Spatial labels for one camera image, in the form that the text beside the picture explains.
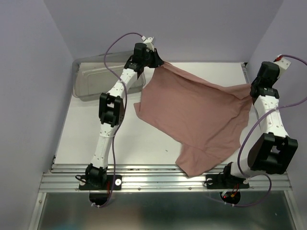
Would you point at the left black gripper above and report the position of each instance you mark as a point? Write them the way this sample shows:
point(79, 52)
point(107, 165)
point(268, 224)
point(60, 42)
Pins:
point(158, 62)

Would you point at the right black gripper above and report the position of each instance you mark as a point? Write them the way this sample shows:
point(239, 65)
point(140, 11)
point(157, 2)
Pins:
point(276, 78)

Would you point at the pink t shirt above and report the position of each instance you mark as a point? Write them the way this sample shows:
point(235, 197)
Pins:
point(207, 119)

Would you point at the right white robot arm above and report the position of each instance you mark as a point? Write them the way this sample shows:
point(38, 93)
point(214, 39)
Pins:
point(274, 150)

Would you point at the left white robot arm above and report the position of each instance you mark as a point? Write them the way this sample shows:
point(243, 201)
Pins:
point(112, 109)

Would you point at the clear plastic bin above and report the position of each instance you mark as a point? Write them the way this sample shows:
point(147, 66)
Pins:
point(90, 77)

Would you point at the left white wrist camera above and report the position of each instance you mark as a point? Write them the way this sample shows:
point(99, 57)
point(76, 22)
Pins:
point(149, 42)

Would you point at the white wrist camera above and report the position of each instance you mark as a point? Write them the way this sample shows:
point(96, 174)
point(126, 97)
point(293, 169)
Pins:
point(149, 42)
point(283, 64)

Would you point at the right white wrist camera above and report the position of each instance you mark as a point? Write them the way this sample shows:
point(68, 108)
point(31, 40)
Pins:
point(283, 64)

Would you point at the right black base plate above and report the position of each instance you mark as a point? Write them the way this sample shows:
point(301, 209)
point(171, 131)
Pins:
point(221, 181)

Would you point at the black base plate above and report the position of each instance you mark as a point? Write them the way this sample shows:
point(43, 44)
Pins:
point(221, 181)
point(84, 185)

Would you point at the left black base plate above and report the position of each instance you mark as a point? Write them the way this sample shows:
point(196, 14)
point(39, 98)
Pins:
point(84, 185)

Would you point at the aluminium rail frame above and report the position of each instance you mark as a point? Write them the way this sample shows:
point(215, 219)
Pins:
point(145, 157)

